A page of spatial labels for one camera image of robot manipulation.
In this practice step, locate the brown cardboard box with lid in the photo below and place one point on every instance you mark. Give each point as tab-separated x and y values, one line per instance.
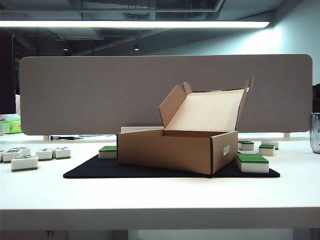
162	150

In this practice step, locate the green-backed white mahjong tile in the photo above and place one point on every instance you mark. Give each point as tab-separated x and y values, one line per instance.
267	150
24	163
276	145
107	153
62	153
45	154
26	151
252	166
245	146
1	156
10	155

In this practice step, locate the black rectangular mat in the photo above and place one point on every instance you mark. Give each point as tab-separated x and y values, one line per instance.
100	170

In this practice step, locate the black screwdriver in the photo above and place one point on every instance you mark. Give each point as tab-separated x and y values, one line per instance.
62	137

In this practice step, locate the grey desk divider panel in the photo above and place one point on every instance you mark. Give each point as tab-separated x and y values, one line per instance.
275	115

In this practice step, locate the white divider foot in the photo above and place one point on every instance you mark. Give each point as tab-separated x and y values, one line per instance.
287	135
46	138

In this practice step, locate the bright green package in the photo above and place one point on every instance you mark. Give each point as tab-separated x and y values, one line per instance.
12	127

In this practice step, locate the clear glass cup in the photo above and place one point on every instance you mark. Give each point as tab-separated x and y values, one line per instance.
315	132

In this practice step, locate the black chair back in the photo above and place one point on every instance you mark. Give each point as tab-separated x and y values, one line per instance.
316	97

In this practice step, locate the small round metal fitting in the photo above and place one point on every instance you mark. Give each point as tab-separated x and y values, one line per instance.
49	233

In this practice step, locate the dark monitor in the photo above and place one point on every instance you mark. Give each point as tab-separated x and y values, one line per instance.
6	75

